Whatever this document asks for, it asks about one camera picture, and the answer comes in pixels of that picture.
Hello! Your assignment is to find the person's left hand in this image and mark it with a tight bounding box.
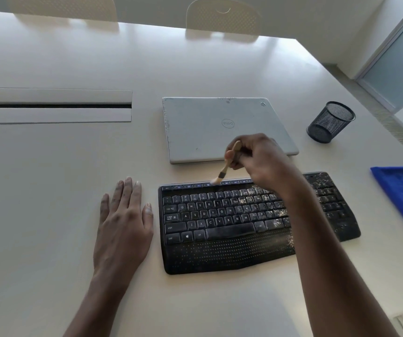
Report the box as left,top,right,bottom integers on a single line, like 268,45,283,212
93,176,154,281

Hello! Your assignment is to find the person's right hand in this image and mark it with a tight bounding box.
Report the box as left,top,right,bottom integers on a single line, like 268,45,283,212
224,133,311,204

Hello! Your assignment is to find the small wooden brush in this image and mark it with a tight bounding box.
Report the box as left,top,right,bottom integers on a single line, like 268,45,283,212
209,140,242,186

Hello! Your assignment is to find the black keyboard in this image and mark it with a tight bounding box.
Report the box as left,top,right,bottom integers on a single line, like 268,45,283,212
158,171,362,276

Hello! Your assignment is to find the person's right forearm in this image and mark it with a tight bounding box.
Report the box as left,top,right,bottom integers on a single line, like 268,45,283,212
278,182,402,337

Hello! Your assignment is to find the silver laptop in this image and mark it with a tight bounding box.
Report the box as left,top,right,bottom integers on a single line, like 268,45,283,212
162,97,300,165

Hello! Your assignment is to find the black mesh pen holder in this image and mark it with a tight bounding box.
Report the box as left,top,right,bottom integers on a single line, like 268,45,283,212
306,101,356,144

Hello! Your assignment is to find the cream perforated chair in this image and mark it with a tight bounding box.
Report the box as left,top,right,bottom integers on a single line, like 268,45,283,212
5,0,118,22
186,0,262,36

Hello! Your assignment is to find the frosted glass door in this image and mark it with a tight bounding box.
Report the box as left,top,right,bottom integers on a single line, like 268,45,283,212
354,0,403,115

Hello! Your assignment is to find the grey desk cable slot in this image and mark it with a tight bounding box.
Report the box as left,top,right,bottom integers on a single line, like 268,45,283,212
0,87,133,125

